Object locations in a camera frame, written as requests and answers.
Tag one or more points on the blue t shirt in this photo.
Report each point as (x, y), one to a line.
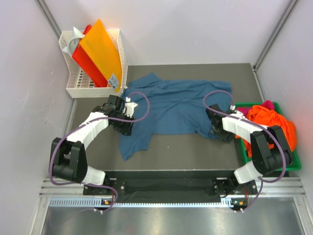
(171, 107)

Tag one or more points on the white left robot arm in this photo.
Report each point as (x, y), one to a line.
(68, 159)

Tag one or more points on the pink t shirt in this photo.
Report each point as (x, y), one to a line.
(247, 106)

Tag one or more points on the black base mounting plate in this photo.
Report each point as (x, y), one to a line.
(174, 186)

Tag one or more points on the green plastic bin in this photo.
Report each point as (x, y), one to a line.
(295, 164)

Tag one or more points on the red plastic board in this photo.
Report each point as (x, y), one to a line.
(87, 65)

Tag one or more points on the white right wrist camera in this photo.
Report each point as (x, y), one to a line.
(235, 112)

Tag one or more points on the white perforated plastic basket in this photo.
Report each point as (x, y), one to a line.
(79, 84)

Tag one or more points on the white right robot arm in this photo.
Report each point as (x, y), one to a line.
(269, 147)

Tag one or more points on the grey slotted cable duct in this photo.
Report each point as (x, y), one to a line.
(105, 203)

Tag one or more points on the light blue plastic ring tool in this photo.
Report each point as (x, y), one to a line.
(76, 36)

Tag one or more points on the orange plastic board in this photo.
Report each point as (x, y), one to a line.
(99, 47)

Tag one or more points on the orange t shirt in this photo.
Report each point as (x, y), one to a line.
(266, 115)

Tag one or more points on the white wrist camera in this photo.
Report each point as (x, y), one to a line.
(235, 112)
(129, 107)

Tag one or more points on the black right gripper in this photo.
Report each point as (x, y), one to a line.
(226, 138)

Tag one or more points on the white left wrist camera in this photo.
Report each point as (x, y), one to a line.
(129, 107)

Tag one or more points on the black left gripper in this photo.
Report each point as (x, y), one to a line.
(126, 130)

